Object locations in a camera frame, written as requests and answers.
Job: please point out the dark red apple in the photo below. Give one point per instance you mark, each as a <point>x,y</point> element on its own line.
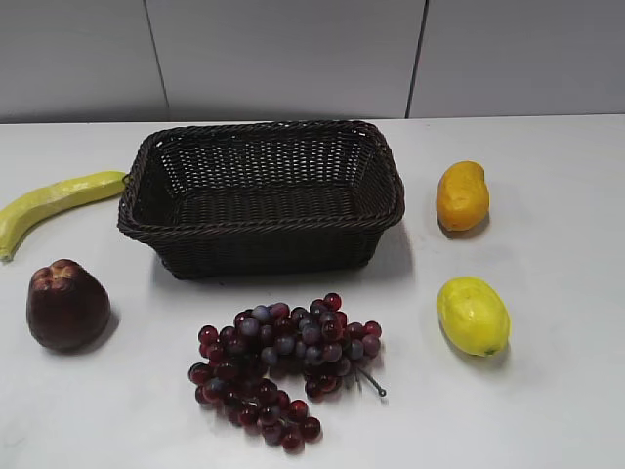
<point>66,307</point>

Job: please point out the dark woven wicker basket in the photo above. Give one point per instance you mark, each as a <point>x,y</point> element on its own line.
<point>281,197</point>

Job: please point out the red purple grape bunch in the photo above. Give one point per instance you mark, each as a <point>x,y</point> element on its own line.
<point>264,369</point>

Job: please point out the orange mango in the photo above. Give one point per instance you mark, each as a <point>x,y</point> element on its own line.
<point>462,197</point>

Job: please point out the yellow lemon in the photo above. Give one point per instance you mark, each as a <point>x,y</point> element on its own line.
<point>473,316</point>

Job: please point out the yellow banana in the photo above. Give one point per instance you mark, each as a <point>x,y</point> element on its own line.
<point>28,210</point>

